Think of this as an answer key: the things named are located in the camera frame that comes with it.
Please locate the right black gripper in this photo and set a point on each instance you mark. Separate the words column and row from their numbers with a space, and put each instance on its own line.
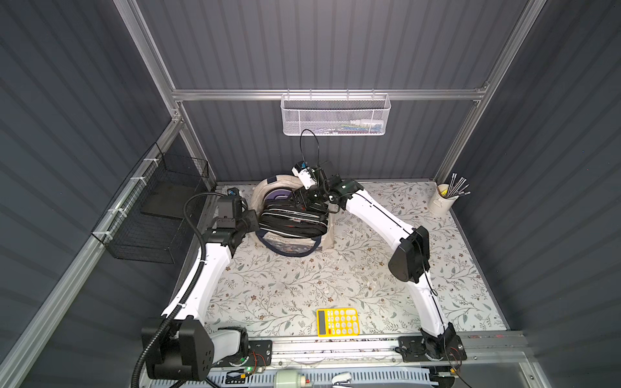
column 320, row 192

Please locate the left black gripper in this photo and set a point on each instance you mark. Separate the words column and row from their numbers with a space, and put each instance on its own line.
column 253, row 221

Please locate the black zippered paddle case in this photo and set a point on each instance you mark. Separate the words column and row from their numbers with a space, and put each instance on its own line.
column 288, row 221

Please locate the floral canvas tote bag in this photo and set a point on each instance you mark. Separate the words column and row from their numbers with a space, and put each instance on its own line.
column 292, row 248

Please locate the purple round case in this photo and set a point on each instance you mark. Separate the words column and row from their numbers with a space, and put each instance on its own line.
column 278, row 195

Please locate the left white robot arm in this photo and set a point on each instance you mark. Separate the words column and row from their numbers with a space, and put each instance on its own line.
column 177, row 346

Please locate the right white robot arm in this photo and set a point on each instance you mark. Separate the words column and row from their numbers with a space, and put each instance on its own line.
column 410, row 261

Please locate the white pen cup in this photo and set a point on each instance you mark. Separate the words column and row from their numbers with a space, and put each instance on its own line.
column 440, row 204

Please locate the yellow calculator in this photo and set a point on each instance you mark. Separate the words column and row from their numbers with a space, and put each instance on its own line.
column 337, row 322

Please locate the white wire wall basket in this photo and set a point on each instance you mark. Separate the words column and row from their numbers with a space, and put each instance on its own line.
column 340, row 115

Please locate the black wire side basket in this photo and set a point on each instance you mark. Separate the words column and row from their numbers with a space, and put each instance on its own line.
column 148, row 223

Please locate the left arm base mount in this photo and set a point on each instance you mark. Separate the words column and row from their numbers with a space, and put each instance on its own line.
column 259, row 353

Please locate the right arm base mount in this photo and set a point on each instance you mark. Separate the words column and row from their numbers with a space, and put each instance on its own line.
column 447, row 347

